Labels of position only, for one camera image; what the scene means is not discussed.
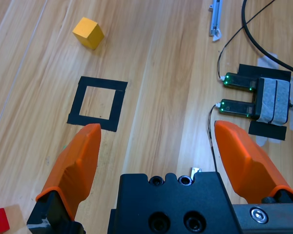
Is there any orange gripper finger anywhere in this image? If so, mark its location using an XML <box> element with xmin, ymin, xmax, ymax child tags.
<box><xmin>214</xmin><ymin>120</ymin><xmax>293</xmax><ymax>204</ymax></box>
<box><xmin>26</xmin><ymin>123</ymin><xmax>102</xmax><ymax>234</ymax></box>

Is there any yellow wooden block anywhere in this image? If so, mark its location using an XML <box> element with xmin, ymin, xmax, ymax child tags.
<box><xmin>72</xmin><ymin>17</ymin><xmax>105</xmax><ymax>51</ymax></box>

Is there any black tape strip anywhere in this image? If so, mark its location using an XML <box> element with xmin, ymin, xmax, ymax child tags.
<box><xmin>237</xmin><ymin>63</ymin><xmax>292</xmax><ymax>83</ymax></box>
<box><xmin>248</xmin><ymin>120</ymin><xmax>288</xmax><ymax>141</ymax></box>

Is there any black dongle with green lights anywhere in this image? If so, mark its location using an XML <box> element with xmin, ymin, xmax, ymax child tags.
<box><xmin>221</xmin><ymin>72</ymin><xmax>258</xmax><ymax>91</ymax></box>
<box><xmin>219</xmin><ymin>98</ymin><xmax>257</xmax><ymax>119</ymax></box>

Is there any black hub with grey wrap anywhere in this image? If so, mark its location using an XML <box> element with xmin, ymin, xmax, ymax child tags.
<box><xmin>252</xmin><ymin>77</ymin><xmax>291</xmax><ymax>126</ymax></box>

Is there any black tape square outline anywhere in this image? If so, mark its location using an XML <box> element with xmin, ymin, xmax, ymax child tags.
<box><xmin>66</xmin><ymin>76</ymin><xmax>128</xmax><ymax>133</ymax></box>

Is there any thin black cable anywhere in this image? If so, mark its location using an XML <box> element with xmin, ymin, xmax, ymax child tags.
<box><xmin>217</xmin><ymin>0</ymin><xmax>276</xmax><ymax>80</ymax></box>
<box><xmin>207</xmin><ymin>104</ymin><xmax>220</xmax><ymax>174</ymax></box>

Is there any white metal rail piece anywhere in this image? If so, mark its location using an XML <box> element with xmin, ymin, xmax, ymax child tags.
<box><xmin>209</xmin><ymin>0</ymin><xmax>222</xmax><ymax>42</ymax></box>

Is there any thick black cable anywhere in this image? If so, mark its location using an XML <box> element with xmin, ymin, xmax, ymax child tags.
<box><xmin>241</xmin><ymin>0</ymin><xmax>293</xmax><ymax>76</ymax></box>

